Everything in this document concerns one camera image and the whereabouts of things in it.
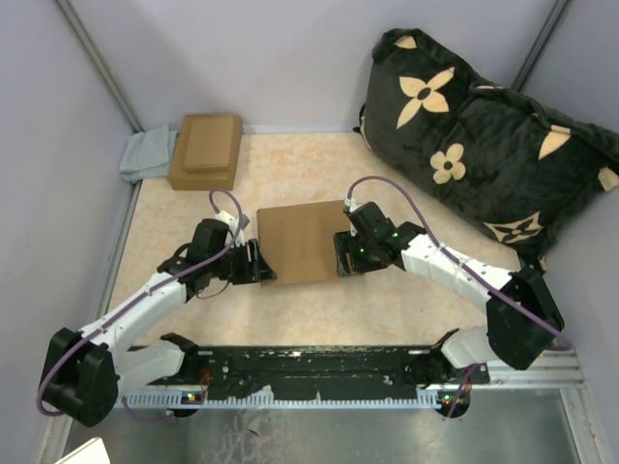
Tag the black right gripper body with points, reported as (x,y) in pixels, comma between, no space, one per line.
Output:
(364,257)

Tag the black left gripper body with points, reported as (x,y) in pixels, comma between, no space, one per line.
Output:
(234,265)

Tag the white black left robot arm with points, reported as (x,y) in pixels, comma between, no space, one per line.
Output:
(86,371)

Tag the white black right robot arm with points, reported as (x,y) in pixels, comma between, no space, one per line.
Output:
(522,319)

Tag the large folded brown cardboard box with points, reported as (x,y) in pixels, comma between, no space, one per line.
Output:
(180,179)

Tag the small folded brown cardboard box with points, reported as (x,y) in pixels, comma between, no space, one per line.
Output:
(210,145)

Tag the light blue folded cloth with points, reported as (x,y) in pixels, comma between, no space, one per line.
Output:
(148,154)

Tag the black plush flower-pattern pillow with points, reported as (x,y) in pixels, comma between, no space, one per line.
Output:
(517,170)

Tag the white board corner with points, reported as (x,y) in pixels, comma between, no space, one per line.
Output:
(91,452)

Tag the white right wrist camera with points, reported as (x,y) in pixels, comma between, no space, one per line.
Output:
(350,205)

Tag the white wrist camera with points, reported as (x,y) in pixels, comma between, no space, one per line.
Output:
(236,226)
(350,205)

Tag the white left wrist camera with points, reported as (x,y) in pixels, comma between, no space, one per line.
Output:
(236,226)

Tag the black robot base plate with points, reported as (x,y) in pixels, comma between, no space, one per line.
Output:
(306,372)

